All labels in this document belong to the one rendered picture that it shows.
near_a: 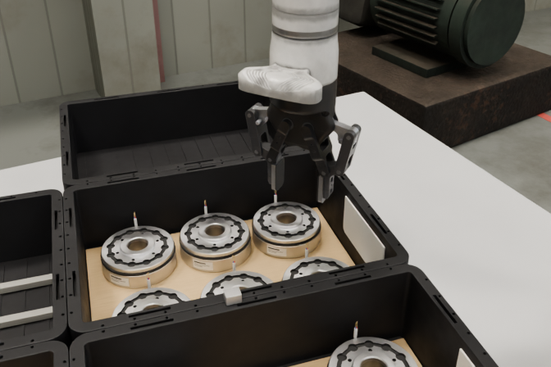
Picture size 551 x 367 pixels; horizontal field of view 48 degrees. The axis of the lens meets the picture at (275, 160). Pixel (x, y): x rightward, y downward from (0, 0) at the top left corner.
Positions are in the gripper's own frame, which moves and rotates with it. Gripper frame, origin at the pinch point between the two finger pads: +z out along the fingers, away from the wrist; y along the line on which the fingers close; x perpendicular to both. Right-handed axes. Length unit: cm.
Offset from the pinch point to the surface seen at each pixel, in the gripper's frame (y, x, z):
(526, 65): -9, -254, 72
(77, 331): 13.6, 25.8, 7.6
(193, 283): 13.4, 4.9, 17.5
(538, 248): -29, -43, 30
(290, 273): 0.8, 0.4, 14.2
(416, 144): 1, -72, 30
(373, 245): -8.5, -5.2, 10.2
